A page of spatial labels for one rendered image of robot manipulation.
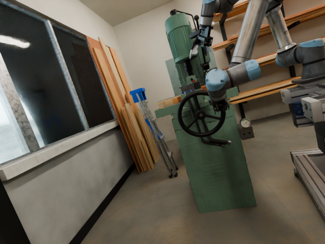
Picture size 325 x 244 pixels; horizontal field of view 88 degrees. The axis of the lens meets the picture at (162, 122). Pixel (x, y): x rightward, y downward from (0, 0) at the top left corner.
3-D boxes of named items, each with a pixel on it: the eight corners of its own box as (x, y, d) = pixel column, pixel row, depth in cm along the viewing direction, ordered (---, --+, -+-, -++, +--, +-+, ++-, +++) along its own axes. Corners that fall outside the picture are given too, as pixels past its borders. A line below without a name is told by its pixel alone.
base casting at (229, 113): (173, 131, 126) (170, 119, 125) (180, 117, 182) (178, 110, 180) (235, 115, 116) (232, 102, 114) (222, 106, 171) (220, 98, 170)
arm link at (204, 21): (198, 15, 101) (207, 15, 104) (196, 24, 104) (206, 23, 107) (206, 17, 96) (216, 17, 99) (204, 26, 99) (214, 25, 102)
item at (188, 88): (182, 94, 111) (179, 85, 111) (183, 93, 122) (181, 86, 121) (201, 88, 108) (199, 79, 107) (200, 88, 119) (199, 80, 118)
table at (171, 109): (153, 120, 118) (150, 112, 117) (161, 114, 147) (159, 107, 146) (243, 96, 103) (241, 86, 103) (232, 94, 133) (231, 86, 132)
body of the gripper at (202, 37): (202, 48, 105) (206, 26, 98) (193, 45, 111) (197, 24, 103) (211, 47, 109) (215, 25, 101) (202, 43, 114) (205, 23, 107)
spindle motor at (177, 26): (174, 62, 124) (162, 19, 119) (176, 65, 141) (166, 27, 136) (198, 54, 120) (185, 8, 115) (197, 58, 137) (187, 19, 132)
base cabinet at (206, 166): (198, 214, 136) (173, 131, 126) (197, 177, 191) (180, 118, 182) (258, 206, 125) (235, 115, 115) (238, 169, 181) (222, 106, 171)
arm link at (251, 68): (248, 60, 69) (222, 71, 72) (258, 55, 58) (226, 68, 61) (254, 78, 70) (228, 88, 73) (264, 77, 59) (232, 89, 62)
